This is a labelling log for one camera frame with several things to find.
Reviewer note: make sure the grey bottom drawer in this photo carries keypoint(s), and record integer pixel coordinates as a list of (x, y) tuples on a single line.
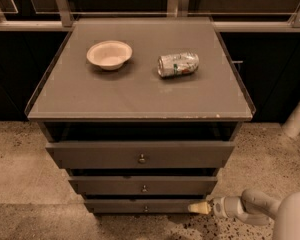
[(142, 206)]

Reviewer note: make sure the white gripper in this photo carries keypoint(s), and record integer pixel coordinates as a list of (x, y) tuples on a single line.
[(219, 207)]

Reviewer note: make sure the grey drawer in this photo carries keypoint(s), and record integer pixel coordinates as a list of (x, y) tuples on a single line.
[(142, 206), (140, 154), (143, 185)]

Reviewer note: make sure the metal railing frame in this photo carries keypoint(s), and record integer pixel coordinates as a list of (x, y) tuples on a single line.
[(224, 15)]

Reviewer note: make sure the crushed soda can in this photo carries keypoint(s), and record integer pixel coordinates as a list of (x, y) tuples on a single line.
[(177, 64)]

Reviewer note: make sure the grey middle drawer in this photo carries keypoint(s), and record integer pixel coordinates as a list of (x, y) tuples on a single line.
[(143, 185)]

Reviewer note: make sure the grey drawer cabinet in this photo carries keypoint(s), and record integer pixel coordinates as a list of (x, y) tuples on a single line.
[(78, 101)]

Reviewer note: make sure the grey top drawer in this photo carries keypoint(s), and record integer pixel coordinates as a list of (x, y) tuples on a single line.
[(140, 154)]

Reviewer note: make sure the white paper bowl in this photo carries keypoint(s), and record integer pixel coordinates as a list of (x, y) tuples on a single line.
[(109, 55)]

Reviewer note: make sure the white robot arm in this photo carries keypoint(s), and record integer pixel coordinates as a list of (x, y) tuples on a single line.
[(257, 208)]

